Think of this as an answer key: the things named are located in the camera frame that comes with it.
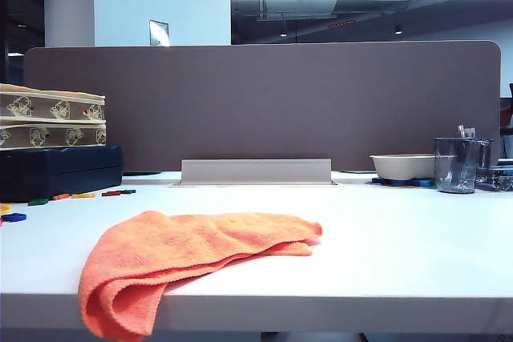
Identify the pens in holder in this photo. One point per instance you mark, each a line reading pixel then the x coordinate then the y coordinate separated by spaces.
pixel 467 132

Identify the orange cloth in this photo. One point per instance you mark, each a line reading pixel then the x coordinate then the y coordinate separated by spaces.
pixel 180 246

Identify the black mesh pen holder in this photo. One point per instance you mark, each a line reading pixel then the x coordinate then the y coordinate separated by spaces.
pixel 485 154

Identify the clear dotted plastic box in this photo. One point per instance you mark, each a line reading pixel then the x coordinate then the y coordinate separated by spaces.
pixel 499 179

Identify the patterned beige flat box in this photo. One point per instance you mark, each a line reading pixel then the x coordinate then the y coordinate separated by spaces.
pixel 48 135
pixel 48 107

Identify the yellow round letter magnet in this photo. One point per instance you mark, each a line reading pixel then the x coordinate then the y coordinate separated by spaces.
pixel 4 208

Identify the brown desk divider panel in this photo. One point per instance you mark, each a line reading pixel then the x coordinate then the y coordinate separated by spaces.
pixel 260 109

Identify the orange letter magnet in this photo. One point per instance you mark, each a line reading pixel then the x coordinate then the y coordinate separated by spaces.
pixel 61 197

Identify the dark navy case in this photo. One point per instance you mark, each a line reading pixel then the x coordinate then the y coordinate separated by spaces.
pixel 60 174

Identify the red letter magnet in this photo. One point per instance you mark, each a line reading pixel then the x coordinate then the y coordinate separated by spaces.
pixel 114 193

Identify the red black chair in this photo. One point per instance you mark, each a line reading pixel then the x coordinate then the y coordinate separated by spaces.
pixel 508 115

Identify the blue letter magnet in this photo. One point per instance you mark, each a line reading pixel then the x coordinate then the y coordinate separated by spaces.
pixel 15 218

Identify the beige paper bowl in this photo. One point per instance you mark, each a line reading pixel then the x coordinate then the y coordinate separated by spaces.
pixel 401 167

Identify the small green letter magnet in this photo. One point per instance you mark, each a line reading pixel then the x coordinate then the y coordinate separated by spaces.
pixel 130 191

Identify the clear blue-grey faceted cup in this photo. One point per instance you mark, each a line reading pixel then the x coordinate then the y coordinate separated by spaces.
pixel 457 170

